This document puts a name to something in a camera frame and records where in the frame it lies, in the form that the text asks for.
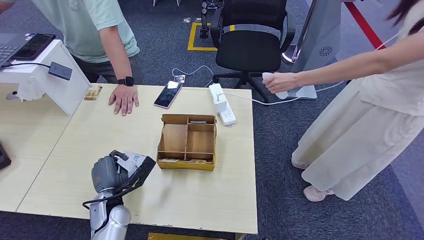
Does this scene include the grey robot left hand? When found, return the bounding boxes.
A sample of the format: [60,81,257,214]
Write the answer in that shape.
[91,149,132,195]

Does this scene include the person's left hand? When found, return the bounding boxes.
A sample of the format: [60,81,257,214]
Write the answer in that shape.
[108,85,140,117]

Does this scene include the person's hand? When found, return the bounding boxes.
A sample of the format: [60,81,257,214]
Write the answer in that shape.
[262,72,301,95]

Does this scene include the white handheld device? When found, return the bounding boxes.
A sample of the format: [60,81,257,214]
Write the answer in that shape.
[262,72,289,100]

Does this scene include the white ID card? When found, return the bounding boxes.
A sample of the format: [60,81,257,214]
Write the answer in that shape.
[115,158,135,178]

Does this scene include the pale grey card reader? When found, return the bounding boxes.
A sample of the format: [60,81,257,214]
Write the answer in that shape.
[114,151,147,180]

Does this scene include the person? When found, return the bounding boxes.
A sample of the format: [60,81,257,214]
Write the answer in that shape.
[262,0,424,202]
[0,0,144,117]

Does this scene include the person's pale pink shoe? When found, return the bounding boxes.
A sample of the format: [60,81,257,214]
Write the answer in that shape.
[291,155,311,170]
[303,185,335,203]

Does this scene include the black wristwatch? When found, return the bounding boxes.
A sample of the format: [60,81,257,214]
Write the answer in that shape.
[117,76,135,88]

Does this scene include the chrome dome base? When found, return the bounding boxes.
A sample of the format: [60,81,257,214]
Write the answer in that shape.
[280,44,299,66]

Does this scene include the yellow patterned packet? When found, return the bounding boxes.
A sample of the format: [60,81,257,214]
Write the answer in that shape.
[83,84,104,101]

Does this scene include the smartphone with pink case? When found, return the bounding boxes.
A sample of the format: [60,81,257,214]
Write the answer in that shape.
[153,81,183,110]

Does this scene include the black office chair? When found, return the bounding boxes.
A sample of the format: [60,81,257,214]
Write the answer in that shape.
[209,0,296,104]

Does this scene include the white desk riser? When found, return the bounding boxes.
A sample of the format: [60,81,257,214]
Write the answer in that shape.
[0,39,91,116]

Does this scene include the wooden compartment box yellow front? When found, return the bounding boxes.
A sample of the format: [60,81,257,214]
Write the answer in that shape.
[155,113,217,172]

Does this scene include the silver kiosk white base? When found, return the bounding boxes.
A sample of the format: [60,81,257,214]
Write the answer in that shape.
[280,0,344,101]

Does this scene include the white power strip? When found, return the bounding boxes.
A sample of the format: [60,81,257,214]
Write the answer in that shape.
[208,83,237,128]

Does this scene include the white plug adapter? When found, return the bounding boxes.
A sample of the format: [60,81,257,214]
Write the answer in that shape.
[208,83,228,114]

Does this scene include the small black box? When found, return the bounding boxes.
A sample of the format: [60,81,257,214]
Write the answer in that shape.
[48,61,74,82]

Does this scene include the yellow board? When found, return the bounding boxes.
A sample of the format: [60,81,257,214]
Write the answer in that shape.
[147,232,233,240]

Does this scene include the crumpled white tissue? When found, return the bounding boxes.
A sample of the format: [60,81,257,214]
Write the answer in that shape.
[15,82,47,102]

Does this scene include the black stand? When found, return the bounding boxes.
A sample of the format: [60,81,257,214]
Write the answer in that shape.
[199,0,225,40]

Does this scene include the white furniture legs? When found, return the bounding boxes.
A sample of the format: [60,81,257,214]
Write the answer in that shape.
[152,0,182,8]

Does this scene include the black flat device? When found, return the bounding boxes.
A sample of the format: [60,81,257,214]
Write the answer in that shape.
[0,141,12,172]

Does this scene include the black phone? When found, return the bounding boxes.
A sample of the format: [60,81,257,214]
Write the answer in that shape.
[13,33,58,62]

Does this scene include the grey laptop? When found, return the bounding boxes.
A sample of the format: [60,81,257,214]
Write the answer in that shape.
[0,32,40,68]

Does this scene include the long white cable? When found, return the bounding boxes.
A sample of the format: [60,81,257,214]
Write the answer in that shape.
[215,31,402,106]

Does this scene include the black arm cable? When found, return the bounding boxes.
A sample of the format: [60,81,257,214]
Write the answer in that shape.
[82,183,140,210]

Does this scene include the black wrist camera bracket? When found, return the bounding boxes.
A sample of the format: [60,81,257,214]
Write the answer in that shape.
[109,156,157,200]

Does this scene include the white floor cable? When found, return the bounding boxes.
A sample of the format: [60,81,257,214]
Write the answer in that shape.
[171,64,216,89]

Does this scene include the thin black cable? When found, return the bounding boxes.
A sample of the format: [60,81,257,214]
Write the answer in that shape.
[0,62,51,71]

